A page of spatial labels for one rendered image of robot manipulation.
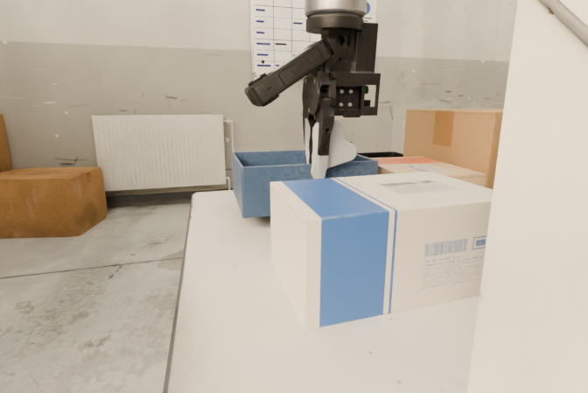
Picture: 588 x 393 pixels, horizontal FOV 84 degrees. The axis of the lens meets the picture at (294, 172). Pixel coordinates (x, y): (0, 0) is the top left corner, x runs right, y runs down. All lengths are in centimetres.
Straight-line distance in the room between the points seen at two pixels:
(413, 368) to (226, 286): 17
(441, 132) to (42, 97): 298
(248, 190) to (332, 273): 21
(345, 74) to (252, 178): 18
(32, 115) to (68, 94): 31
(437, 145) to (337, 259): 45
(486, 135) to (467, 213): 29
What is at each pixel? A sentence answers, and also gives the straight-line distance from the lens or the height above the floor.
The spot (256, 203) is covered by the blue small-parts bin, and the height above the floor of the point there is 74.
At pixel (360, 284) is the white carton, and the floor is 73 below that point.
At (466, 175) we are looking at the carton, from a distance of 51.
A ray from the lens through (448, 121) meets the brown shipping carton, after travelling 64.
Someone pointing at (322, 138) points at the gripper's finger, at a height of 83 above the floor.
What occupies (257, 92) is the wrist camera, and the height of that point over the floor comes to 88.
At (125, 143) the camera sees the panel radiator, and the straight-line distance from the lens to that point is 297.
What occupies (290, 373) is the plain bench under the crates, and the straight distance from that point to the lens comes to 25.
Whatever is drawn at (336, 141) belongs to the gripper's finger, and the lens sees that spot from 43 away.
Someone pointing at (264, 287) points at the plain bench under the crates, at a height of 70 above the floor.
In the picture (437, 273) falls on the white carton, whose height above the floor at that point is 73.
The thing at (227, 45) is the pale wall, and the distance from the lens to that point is 305.
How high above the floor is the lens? 87
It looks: 12 degrees down
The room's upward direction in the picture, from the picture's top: straight up
